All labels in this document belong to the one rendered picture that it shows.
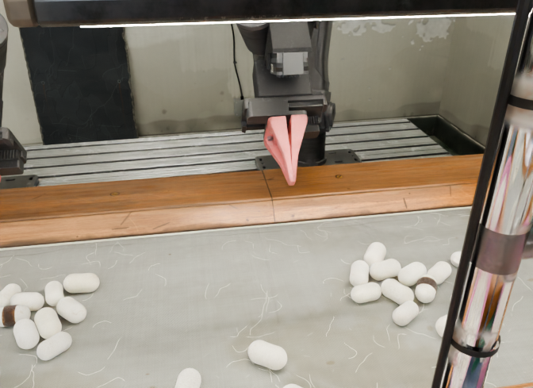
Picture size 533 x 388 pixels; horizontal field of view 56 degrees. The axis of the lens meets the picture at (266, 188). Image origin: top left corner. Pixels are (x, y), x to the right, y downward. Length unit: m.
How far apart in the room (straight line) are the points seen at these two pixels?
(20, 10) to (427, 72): 2.66
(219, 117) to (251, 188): 1.92
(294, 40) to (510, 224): 0.38
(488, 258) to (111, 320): 0.39
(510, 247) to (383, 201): 0.46
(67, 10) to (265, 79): 0.35
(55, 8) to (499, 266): 0.26
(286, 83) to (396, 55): 2.17
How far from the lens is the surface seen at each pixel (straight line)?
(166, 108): 2.57
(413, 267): 0.57
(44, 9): 0.31
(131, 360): 0.50
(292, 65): 0.55
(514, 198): 0.24
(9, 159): 0.63
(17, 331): 0.53
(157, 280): 0.58
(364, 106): 2.78
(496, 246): 0.25
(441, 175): 0.77
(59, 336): 0.51
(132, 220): 0.66
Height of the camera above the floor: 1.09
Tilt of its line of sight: 28 degrees down
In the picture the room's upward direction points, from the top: straight up
